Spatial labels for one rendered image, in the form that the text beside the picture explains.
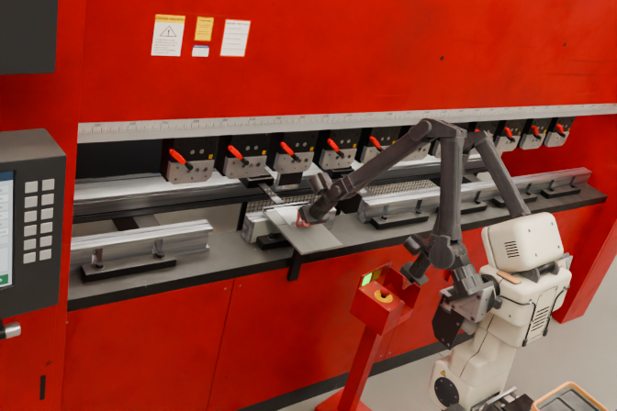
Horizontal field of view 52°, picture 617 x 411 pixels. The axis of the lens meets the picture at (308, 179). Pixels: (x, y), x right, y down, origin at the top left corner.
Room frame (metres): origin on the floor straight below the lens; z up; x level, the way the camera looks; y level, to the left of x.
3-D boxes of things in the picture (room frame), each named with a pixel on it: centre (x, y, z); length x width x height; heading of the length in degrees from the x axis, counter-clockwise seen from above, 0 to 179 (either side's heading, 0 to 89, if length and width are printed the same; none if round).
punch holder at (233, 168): (1.92, 0.24, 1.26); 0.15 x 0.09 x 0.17; 130
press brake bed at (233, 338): (2.45, -0.46, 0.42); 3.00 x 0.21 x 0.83; 130
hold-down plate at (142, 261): (1.64, 0.49, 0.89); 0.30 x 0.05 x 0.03; 130
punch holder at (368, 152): (2.30, -0.22, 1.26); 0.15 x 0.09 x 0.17; 130
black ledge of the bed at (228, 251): (2.45, -0.46, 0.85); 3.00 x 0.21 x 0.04; 130
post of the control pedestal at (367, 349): (2.02, -0.41, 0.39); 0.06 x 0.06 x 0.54; 53
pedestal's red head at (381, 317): (2.02, -0.41, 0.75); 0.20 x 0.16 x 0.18; 143
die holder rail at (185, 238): (1.71, 0.49, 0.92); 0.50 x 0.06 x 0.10; 130
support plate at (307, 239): (1.95, -0.02, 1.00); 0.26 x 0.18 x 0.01; 40
